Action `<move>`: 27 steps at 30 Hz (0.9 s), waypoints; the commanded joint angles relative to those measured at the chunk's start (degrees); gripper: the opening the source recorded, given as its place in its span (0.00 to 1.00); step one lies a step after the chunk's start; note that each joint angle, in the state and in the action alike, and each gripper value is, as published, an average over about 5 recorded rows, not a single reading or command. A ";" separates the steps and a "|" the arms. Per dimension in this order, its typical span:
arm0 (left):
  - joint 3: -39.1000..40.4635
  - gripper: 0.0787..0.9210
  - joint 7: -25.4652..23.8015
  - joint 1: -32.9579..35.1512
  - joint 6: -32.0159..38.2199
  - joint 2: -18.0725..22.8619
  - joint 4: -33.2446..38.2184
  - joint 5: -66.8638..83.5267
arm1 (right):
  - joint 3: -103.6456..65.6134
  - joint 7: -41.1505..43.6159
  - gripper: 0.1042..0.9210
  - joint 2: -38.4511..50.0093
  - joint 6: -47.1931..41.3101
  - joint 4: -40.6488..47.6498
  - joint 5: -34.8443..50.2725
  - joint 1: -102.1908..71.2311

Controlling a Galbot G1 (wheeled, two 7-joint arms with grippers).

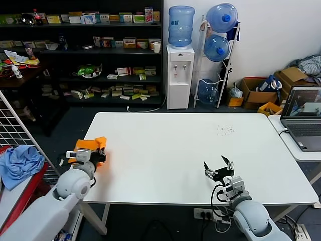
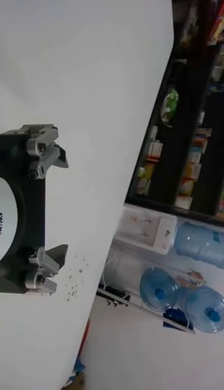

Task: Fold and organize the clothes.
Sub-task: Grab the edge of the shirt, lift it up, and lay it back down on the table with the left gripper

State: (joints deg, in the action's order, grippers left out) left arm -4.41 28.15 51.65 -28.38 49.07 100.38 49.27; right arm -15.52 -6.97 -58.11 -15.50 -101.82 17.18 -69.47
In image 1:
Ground clear bowl green packets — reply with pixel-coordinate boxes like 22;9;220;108
72;62;103;78

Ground blue white bag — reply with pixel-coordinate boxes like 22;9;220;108
257;74;283;93

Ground cola bottle red cap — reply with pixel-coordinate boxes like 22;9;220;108
33;8;44;26

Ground white wire grid panel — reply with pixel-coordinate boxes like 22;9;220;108
0;87;63;176

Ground upright blue water jug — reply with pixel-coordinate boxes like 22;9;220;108
168;5;195;48

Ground tall pink blue box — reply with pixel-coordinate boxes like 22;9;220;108
144;7;154;23

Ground small yellow bin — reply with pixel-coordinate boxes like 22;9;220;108
226;96;244;107

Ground white metal jug rack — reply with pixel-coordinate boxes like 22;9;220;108
193;15;241;109

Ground red and white cart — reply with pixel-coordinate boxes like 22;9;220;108
0;144;63;234

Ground dark brown wooden table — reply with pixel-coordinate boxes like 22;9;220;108
0;58;70;137

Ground shiny silver bowl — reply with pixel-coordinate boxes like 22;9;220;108
19;12;35;25

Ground yellow white medicine box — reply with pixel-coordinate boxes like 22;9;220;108
123;37;137;49

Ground blue drink bottle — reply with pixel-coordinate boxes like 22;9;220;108
58;32;68;51

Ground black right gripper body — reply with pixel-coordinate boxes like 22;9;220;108
210;167;236;183

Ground small white bottle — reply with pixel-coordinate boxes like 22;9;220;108
12;64;24;78

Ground open cardboard box red rim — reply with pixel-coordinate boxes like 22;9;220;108
239;77;278;109

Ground brown cardboard box open flap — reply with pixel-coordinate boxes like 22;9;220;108
274;66;318;100

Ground white floor power strip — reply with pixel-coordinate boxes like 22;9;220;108
293;224;314;240

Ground large white table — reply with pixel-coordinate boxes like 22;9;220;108
79;111;319;207

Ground small white side table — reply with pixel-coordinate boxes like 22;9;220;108
267;114;321;163

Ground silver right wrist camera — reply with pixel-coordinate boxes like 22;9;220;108
223;175;245;199

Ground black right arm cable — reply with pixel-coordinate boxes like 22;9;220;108
210;184;234;222

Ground white blue medicine box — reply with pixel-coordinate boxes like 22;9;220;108
81;13;97;24

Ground grey blue clothes pile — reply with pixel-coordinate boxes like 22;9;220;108
290;54;321;84

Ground grey open laptop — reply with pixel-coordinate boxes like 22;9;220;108
280;86;321;152

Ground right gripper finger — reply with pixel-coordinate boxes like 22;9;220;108
203;161;218;177
220;155;234;171

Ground grey dispenser power cable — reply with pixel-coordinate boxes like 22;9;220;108
126;93;168;112

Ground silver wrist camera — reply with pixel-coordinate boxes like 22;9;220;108
66;148;91;164
223;175;245;199

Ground orange t-shirt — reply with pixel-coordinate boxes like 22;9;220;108
68;136;107;174

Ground purple drink bottle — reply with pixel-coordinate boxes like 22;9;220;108
25;42;35;60

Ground black shelf unit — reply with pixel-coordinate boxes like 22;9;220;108
0;0;164;105

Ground crumpled light blue cloth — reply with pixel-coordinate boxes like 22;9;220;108
0;145;46;191

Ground clear plastic bag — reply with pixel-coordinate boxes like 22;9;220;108
227;82;243;98

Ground white water dispenser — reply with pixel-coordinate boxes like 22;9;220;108
166;44;195;110

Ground black looped floor cable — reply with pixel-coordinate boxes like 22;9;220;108
144;219;174;241

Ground yellow bin with parts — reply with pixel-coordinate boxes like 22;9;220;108
257;101;284;117

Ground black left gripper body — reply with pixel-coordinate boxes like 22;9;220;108
89;152;107;168

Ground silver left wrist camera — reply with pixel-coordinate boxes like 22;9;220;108
66;148;91;164

